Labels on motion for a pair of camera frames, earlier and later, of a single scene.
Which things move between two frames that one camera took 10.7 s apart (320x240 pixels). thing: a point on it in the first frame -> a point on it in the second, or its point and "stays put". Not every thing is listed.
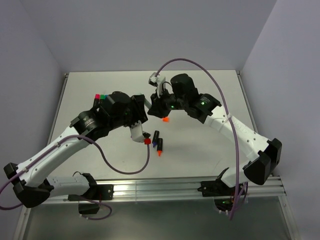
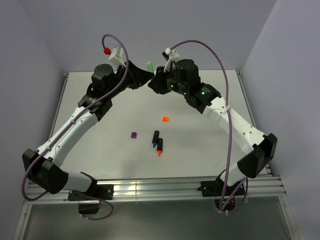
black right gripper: [157, 108] -> [157, 83]
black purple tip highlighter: [155, 139] stays put
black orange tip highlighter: [159, 146] stays put
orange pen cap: [166, 119] stays put
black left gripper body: [135, 113] -> [125, 84]
